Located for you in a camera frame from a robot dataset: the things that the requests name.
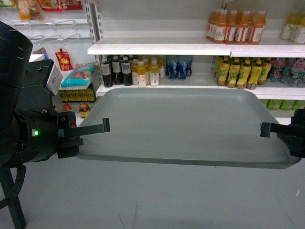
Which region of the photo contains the yellow tea bottle lower shelf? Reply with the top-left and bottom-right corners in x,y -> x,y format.
226,58 -> 240,88

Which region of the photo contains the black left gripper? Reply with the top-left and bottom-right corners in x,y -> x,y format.
57,111 -> 110,159

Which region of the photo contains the grey rectangular serving tray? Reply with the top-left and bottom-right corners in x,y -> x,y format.
78,88 -> 300,169

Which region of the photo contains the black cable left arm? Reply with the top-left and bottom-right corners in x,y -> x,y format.
0,164 -> 27,229

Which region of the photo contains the orange juice bottle far right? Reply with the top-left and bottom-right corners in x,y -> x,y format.
248,10 -> 266,45

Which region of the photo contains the orange juice bottle C100 label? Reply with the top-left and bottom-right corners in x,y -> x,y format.
213,10 -> 227,43

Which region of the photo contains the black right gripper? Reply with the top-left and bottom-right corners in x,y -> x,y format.
260,109 -> 305,158

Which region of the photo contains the orange juice bottle red label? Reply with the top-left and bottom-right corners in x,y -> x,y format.
224,10 -> 238,44

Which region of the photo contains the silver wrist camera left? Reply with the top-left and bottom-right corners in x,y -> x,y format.
46,65 -> 62,95

